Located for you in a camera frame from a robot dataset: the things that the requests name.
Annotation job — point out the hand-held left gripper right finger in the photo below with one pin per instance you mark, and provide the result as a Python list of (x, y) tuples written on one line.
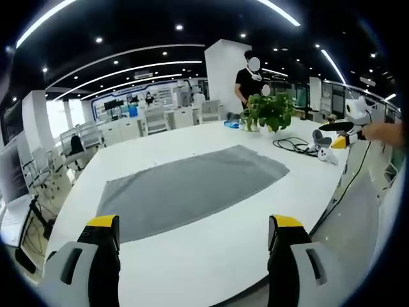
[(300, 272)]

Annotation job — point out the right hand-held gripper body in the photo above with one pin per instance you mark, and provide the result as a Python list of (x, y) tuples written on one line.
[(356, 112)]

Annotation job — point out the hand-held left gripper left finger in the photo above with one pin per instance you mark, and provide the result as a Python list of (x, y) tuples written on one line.
[(80, 272)]

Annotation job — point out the grey towel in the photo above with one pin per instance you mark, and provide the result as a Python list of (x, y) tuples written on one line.
[(191, 185)]

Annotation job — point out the person's right hand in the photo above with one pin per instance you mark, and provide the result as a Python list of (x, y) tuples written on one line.
[(381, 131)]

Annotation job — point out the white game controller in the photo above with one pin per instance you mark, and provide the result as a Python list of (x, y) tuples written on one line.
[(326, 155)]

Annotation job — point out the green potted plant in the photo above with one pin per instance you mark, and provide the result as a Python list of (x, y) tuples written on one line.
[(270, 112)]

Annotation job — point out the white laptop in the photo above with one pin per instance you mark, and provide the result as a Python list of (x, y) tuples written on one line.
[(14, 198)]

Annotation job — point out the blue packet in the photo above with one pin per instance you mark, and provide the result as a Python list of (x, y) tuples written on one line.
[(231, 123)]

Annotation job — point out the white table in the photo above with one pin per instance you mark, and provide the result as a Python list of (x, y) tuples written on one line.
[(204, 224)]

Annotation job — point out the white pillar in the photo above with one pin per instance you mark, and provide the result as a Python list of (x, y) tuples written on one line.
[(223, 80)]

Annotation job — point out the white office chair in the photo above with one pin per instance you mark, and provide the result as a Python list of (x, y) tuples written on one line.
[(156, 120), (89, 134), (211, 111)]

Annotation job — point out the black backpack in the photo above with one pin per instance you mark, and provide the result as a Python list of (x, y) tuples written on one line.
[(75, 145)]

